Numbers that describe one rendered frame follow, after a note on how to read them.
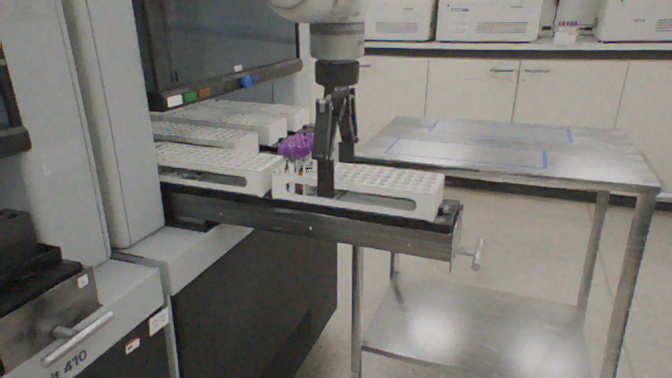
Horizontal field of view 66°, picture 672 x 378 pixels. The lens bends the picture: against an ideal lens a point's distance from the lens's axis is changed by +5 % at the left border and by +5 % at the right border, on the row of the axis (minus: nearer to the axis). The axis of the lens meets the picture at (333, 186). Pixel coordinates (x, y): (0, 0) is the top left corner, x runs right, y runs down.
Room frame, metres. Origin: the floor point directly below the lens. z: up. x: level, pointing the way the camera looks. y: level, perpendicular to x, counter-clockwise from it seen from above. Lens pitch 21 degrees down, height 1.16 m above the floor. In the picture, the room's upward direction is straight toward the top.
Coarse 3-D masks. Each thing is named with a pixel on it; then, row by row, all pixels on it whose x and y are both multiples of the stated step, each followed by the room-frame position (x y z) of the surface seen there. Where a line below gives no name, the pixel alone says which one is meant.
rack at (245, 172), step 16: (160, 144) 1.02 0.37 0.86; (176, 144) 1.02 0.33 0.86; (160, 160) 0.92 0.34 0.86; (176, 160) 0.91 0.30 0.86; (192, 160) 0.91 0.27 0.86; (208, 160) 0.91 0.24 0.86; (224, 160) 0.91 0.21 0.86; (240, 160) 0.91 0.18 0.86; (256, 160) 0.91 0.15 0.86; (272, 160) 0.91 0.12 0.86; (160, 176) 0.92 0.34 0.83; (176, 176) 0.92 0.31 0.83; (192, 176) 0.96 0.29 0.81; (208, 176) 0.98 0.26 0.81; (224, 176) 0.98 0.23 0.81; (240, 176) 0.97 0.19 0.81; (256, 176) 0.84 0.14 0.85; (240, 192) 0.86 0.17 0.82; (256, 192) 0.85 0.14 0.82
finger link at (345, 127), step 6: (348, 96) 0.84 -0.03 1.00; (348, 102) 0.84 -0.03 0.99; (348, 108) 0.85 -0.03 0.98; (348, 114) 0.86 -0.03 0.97; (342, 120) 0.87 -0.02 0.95; (348, 120) 0.87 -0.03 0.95; (342, 126) 0.88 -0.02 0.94; (348, 126) 0.87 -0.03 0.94; (342, 132) 0.89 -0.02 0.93; (348, 132) 0.88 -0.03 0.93; (342, 138) 0.90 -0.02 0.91; (354, 138) 0.89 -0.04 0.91
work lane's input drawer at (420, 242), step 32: (192, 192) 0.89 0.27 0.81; (224, 192) 0.86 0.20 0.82; (256, 224) 0.83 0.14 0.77; (288, 224) 0.80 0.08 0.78; (320, 224) 0.78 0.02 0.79; (352, 224) 0.76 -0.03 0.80; (384, 224) 0.74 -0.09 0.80; (416, 224) 0.73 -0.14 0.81; (448, 224) 0.72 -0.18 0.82; (416, 256) 0.72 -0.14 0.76; (448, 256) 0.70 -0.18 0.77; (480, 256) 0.73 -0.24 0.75
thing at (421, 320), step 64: (384, 128) 1.34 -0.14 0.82; (448, 128) 1.33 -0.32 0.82; (512, 128) 1.32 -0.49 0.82; (576, 128) 1.31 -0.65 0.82; (640, 192) 0.89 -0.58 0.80; (640, 256) 0.88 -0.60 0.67; (384, 320) 1.21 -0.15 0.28; (448, 320) 1.21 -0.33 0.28; (512, 320) 1.21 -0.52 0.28; (576, 320) 1.22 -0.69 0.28
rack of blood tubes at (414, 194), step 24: (336, 168) 0.86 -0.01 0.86; (360, 168) 0.87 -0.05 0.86; (384, 168) 0.86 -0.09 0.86; (288, 192) 0.82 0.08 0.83; (312, 192) 0.84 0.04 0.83; (336, 192) 0.83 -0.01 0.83; (360, 192) 0.87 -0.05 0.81; (384, 192) 0.76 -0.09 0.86; (408, 192) 0.74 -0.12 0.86; (432, 192) 0.74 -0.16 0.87; (408, 216) 0.74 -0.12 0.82; (432, 216) 0.73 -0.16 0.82
